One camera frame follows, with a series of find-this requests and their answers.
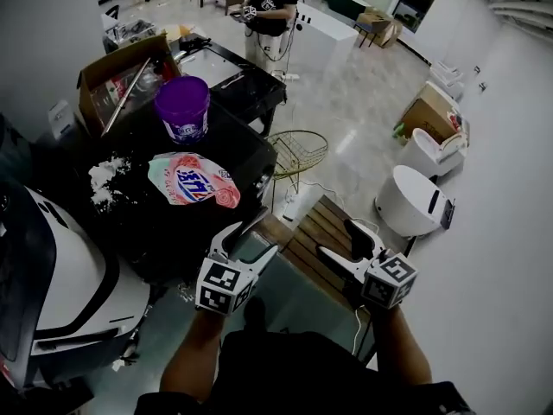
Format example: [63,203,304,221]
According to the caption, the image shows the white powder pile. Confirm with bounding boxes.
[87,155,133,208]

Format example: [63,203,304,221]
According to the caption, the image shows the person's left black shoe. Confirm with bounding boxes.
[242,296,268,333]

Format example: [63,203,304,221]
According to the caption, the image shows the black sink table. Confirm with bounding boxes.
[170,32,289,137]

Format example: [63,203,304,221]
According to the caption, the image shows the pink detergent bag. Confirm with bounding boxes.
[147,151,242,210]

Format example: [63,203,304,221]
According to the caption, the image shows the white cabinet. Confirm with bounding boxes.
[284,2,360,78]

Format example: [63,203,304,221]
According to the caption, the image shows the large cardboard box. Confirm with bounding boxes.
[398,81,466,147]

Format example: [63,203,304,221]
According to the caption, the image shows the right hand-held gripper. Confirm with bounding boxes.
[316,218,420,312]

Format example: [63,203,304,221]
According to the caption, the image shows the person's black clothing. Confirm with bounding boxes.
[137,329,477,415]

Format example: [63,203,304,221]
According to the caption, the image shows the white power cable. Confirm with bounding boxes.
[297,178,382,233]

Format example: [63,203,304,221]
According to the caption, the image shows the small white device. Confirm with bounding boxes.
[47,99,77,141]

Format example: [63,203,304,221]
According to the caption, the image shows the slim toothbrush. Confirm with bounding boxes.
[219,73,246,91]

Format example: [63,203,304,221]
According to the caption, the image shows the wooden slatted mat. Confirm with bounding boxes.
[253,194,412,311]

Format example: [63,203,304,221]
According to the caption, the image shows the purple plastic bucket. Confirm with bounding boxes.
[154,75,212,147]

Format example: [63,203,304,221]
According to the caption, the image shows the person's right forearm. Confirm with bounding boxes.
[370,303,434,386]

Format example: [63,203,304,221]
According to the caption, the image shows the bundle of white pipes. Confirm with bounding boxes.
[487,0,553,39]

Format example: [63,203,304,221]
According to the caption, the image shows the round white appliance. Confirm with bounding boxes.
[374,164,457,239]

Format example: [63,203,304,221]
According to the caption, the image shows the person's left forearm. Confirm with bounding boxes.
[158,307,226,405]

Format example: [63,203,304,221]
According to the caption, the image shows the gold wire basket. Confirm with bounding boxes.
[264,130,330,214]

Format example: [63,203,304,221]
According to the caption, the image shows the silver metal rod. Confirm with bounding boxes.
[100,56,153,138]

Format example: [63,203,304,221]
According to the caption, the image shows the small cardboard box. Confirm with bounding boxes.
[355,6,404,49]

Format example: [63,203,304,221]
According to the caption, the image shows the white toilet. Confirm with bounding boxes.
[407,126,468,179]

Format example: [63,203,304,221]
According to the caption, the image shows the brown cardboard box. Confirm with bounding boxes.
[77,32,183,138]

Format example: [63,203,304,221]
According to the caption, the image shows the white and black appliance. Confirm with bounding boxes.
[0,114,153,405]

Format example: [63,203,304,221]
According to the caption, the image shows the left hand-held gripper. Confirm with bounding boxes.
[194,220,281,318]

